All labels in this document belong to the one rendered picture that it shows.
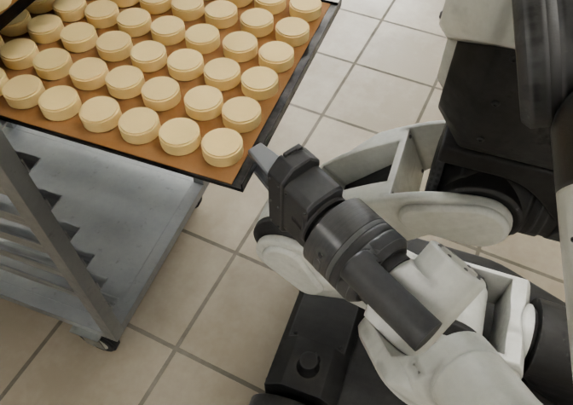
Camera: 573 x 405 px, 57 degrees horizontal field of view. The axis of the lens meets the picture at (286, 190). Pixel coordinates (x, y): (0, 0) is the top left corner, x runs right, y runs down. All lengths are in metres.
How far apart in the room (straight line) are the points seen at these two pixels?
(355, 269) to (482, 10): 0.24
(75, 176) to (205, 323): 0.53
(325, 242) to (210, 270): 0.94
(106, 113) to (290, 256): 0.39
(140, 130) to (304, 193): 0.23
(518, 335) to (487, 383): 0.65
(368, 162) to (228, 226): 0.73
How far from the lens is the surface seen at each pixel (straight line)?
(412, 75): 2.00
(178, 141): 0.64
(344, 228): 0.53
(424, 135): 0.84
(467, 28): 0.49
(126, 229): 1.38
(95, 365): 1.40
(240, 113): 0.67
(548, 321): 1.09
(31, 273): 1.29
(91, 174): 1.52
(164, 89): 0.71
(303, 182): 0.56
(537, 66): 0.32
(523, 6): 0.33
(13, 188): 0.82
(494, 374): 0.44
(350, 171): 0.90
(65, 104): 0.73
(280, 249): 0.89
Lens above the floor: 1.25
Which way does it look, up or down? 52 degrees down
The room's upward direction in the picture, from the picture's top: straight up
